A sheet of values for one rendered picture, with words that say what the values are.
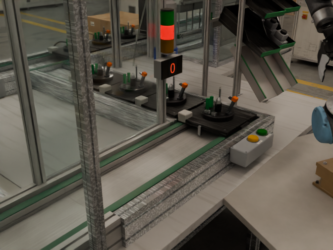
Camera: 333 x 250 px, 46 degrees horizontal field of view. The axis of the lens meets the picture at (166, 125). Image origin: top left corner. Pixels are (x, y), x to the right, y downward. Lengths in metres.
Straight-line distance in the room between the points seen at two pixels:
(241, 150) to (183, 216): 0.34
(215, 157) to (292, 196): 0.29
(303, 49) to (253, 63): 4.12
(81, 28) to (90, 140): 0.23
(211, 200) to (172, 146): 0.30
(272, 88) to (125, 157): 0.81
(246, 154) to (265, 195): 0.16
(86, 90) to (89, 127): 0.08
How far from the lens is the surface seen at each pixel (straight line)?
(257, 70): 1.88
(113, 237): 1.12
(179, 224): 1.23
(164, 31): 1.45
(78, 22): 0.76
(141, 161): 1.42
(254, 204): 1.34
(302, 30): 5.95
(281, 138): 1.77
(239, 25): 1.75
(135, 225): 1.14
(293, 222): 1.30
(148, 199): 1.16
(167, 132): 1.56
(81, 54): 0.78
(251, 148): 1.45
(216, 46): 2.64
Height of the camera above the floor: 1.64
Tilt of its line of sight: 25 degrees down
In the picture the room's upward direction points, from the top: straight up
